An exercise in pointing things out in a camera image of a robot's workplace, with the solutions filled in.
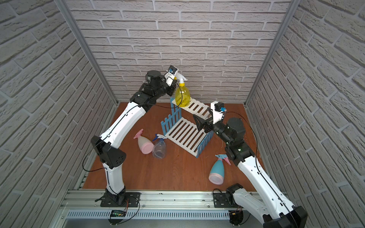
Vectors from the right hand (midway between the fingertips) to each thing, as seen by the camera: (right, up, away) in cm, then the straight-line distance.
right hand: (197, 113), depth 64 cm
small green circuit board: (-41, -52, +7) cm, 67 cm away
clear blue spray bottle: (-23, -22, +23) cm, 39 cm away
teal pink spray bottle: (+11, -34, +10) cm, 37 cm away
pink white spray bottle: (-31, -20, +21) cm, 42 cm away
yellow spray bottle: (-8, +11, +21) cm, 25 cm away
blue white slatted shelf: (-9, -11, +37) cm, 39 cm away
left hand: (-12, +21, +10) cm, 27 cm away
